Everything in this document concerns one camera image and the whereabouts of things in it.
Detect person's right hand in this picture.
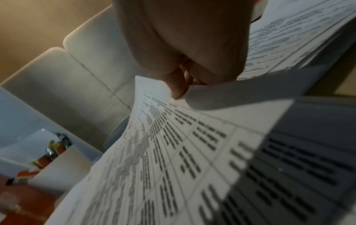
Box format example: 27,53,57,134
111,0,255,100

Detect admin paper pile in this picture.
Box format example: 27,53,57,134
236,0,356,81

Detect grey chair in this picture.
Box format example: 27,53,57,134
103,114,131,153

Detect bunch of coloured markers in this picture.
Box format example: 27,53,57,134
5,132,74,185

